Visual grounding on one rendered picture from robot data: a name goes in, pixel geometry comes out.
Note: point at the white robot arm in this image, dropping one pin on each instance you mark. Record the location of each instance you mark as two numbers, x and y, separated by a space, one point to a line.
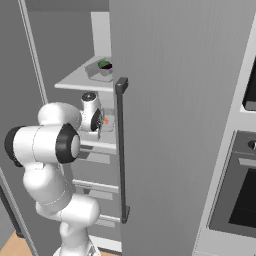
46 143

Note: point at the clear meat container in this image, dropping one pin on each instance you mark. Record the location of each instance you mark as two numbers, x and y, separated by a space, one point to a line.
110 127

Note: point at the orange shrimp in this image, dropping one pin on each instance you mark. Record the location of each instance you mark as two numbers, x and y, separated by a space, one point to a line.
106 121

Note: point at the clear vegetable container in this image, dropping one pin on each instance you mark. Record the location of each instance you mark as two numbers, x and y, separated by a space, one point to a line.
95 72

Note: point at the dark purple eggplant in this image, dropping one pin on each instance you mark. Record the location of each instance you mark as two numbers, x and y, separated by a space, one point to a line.
108 66

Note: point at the highest grey freezer rack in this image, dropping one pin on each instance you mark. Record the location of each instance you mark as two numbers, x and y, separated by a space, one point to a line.
78 80

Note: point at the green broccoli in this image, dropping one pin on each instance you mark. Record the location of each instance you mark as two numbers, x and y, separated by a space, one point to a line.
102 63

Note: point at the lowest grey freezer rack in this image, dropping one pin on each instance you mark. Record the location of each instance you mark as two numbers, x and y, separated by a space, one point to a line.
110 219

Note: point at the grey freezer door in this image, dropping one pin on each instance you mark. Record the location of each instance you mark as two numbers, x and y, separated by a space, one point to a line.
13 66

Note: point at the grey fridge door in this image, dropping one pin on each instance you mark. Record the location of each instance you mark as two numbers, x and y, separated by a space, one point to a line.
173 100

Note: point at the grey built-in oven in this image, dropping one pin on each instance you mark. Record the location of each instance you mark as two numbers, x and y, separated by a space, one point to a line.
233 193

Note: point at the black microwave oven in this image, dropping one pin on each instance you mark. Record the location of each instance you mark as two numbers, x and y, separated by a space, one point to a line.
251 90

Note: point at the pale grey appliance cabinet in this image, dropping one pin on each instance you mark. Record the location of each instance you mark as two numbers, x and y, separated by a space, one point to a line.
213 240

